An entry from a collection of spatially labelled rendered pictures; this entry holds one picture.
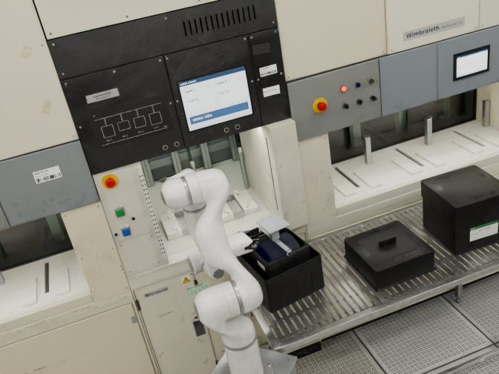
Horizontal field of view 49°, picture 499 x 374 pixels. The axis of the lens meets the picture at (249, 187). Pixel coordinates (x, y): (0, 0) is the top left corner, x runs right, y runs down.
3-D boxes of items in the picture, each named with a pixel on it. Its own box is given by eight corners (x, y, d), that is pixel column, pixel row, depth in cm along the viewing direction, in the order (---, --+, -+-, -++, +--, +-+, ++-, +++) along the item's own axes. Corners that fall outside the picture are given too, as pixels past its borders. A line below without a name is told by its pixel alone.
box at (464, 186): (454, 257, 241) (455, 208, 230) (420, 225, 266) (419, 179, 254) (512, 239, 246) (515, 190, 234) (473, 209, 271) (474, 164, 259)
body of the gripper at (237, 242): (220, 252, 228) (244, 241, 232) (232, 263, 220) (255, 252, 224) (217, 237, 225) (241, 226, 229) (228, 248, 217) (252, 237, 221)
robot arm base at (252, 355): (260, 402, 191) (252, 364, 182) (213, 389, 199) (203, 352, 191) (281, 362, 205) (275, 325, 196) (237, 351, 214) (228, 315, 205)
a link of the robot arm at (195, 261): (223, 250, 216) (213, 238, 223) (193, 263, 211) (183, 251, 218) (226, 266, 220) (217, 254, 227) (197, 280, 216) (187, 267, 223)
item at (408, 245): (376, 292, 230) (375, 267, 224) (343, 256, 255) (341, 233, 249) (437, 269, 236) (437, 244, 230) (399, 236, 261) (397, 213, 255)
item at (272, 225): (249, 278, 251) (237, 220, 236) (286, 260, 258) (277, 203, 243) (276, 307, 231) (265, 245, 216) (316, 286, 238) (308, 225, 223)
